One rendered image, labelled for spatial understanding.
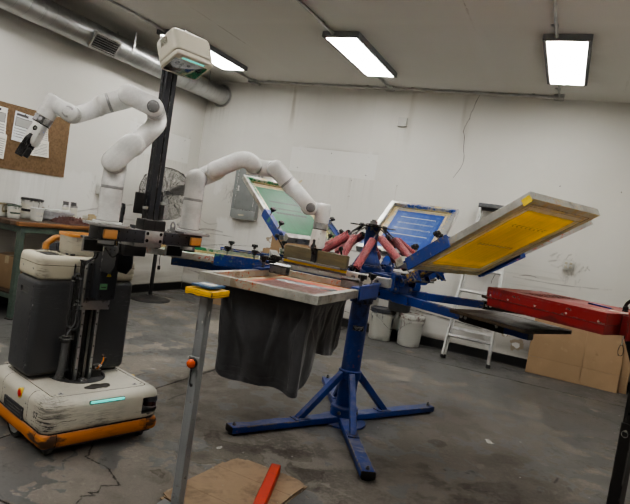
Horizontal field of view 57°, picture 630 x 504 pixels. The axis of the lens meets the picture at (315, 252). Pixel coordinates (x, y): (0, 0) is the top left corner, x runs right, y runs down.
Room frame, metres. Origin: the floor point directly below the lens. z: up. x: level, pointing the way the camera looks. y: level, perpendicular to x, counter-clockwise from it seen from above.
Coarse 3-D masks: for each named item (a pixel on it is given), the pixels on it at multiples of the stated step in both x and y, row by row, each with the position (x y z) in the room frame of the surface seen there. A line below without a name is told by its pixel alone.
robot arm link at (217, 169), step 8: (240, 152) 2.86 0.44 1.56; (248, 152) 2.85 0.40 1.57; (216, 160) 2.86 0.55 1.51; (224, 160) 2.85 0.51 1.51; (232, 160) 2.85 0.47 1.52; (240, 160) 2.84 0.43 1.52; (248, 160) 2.84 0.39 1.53; (256, 160) 2.84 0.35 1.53; (200, 168) 2.96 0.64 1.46; (208, 168) 2.84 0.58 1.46; (216, 168) 2.84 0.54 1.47; (224, 168) 2.85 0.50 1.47; (232, 168) 2.86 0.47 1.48; (240, 168) 2.88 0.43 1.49; (248, 168) 2.85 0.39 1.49; (256, 168) 2.85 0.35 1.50; (208, 176) 2.95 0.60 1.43; (216, 176) 2.86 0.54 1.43; (208, 184) 2.97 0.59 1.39
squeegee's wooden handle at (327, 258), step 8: (288, 248) 3.01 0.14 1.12; (296, 248) 2.99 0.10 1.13; (304, 248) 2.97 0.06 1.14; (288, 256) 3.01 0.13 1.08; (296, 256) 2.99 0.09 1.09; (304, 256) 2.97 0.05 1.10; (320, 256) 2.93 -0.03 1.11; (328, 256) 2.92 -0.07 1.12; (336, 256) 2.90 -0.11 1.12; (344, 256) 2.88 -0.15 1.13; (328, 264) 2.91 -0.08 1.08; (336, 264) 2.90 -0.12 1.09; (344, 264) 2.88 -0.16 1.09
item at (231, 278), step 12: (204, 276) 2.52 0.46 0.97; (216, 276) 2.50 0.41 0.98; (228, 276) 2.50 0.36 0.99; (240, 276) 2.79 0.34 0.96; (252, 276) 2.90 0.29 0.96; (264, 276) 3.02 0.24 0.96; (288, 276) 3.19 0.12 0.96; (300, 276) 3.16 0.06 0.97; (312, 276) 3.13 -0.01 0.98; (240, 288) 2.45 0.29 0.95; (252, 288) 2.42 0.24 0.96; (264, 288) 2.40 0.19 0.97; (276, 288) 2.38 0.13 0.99; (348, 288) 3.05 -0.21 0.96; (300, 300) 2.33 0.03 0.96; (312, 300) 2.31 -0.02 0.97; (324, 300) 2.36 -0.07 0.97; (336, 300) 2.49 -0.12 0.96
